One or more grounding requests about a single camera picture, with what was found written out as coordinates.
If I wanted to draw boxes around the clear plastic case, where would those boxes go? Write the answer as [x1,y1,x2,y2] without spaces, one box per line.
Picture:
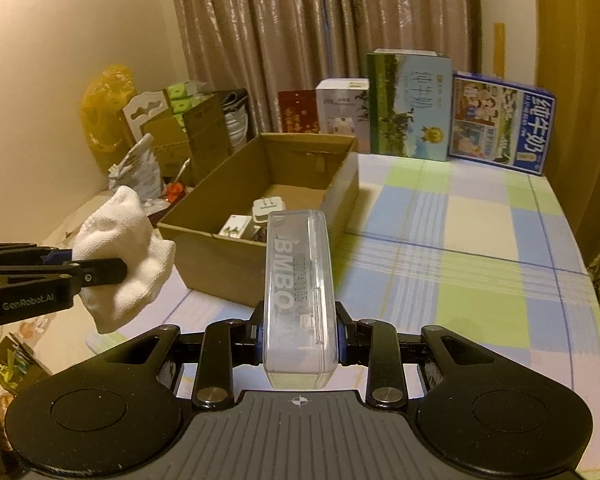
[262,209,339,390]

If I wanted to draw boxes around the white cloth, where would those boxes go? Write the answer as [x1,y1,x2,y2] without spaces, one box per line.
[72,186,176,334]

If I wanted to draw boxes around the white square plug adapter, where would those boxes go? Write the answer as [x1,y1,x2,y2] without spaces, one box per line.
[251,196,286,226]

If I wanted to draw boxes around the small white medicine box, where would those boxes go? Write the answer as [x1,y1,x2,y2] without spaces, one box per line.
[219,214,257,240]

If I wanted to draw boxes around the checked tablecloth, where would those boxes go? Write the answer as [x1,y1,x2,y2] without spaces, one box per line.
[84,152,600,480]

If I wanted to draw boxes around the white printed bag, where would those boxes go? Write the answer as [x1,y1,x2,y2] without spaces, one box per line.
[108,133,163,202]

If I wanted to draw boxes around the open cardboard box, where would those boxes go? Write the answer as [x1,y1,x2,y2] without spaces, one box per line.
[158,133,358,307]

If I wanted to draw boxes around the yellow plastic bag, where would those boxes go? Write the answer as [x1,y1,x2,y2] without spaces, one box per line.
[80,64,137,176]

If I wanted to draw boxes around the stacked cardboard boxes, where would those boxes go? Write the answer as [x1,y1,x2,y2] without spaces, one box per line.
[122,91,233,186]

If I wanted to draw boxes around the white striped bag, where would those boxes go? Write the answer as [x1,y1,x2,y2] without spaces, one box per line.
[222,89,250,152]

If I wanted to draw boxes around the white appliance box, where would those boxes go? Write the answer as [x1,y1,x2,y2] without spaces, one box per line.
[315,78,370,154]

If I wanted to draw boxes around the red gift box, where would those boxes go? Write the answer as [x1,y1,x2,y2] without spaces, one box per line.
[277,90,320,133]

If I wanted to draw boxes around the green tissue packs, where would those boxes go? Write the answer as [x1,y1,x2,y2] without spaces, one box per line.
[166,80,212,115]

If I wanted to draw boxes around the green blue milk carton box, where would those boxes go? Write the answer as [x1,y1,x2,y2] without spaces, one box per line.
[366,49,453,162]

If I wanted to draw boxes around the brown curtain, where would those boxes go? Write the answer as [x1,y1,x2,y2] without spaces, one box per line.
[174,0,481,132]

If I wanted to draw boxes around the wooden sticks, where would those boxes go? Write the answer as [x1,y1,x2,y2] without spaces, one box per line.
[492,22,506,78]

